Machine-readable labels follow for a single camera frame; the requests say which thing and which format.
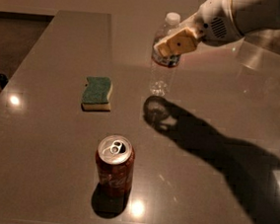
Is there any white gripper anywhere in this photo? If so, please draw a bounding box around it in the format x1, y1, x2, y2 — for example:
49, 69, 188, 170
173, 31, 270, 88
153, 0, 248, 58

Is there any clear plastic water bottle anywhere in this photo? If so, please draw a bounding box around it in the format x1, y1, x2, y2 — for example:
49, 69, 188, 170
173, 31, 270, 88
149, 12, 180, 97

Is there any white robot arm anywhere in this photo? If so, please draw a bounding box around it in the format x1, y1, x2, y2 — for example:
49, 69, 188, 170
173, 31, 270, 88
153, 0, 280, 57

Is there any red coke can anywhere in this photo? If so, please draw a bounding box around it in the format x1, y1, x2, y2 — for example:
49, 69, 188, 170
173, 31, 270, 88
95, 135, 135, 197

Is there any green and yellow sponge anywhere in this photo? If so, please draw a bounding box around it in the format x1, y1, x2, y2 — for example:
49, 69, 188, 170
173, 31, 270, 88
81, 76, 112, 112

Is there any small black object on floor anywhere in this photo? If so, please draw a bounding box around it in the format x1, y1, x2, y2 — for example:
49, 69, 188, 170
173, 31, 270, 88
0, 74, 9, 89

